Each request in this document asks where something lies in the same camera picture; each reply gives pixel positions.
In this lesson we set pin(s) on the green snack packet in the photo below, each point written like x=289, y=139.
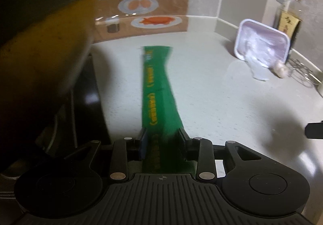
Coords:
x=156, y=93

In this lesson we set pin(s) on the large yellow-green pot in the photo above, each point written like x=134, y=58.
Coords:
x=37, y=50

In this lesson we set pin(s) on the crumpled clear plastic wrap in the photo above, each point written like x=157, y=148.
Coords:
x=260, y=72

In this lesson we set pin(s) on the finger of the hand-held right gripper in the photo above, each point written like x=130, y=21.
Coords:
x=315, y=131

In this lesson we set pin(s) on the dark soy sauce bottle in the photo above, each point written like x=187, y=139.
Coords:
x=287, y=25

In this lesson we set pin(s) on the black gas stove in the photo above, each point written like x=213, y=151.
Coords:
x=85, y=103

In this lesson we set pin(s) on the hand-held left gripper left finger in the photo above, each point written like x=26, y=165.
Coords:
x=144, y=143

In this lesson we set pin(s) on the lavender plastic tray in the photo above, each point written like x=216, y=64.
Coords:
x=262, y=35

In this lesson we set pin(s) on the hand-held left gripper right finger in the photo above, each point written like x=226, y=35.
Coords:
x=181, y=139

